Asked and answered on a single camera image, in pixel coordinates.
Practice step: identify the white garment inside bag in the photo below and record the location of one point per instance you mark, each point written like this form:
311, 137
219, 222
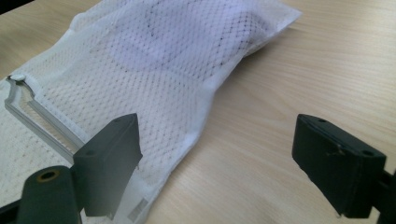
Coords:
177, 40

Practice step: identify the white mesh laundry bag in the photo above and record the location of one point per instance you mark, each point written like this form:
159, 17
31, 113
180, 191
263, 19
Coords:
149, 102

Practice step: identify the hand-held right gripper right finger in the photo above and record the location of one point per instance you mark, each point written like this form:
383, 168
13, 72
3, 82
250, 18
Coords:
336, 168

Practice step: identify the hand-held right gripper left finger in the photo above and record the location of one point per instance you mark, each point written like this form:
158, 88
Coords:
106, 165

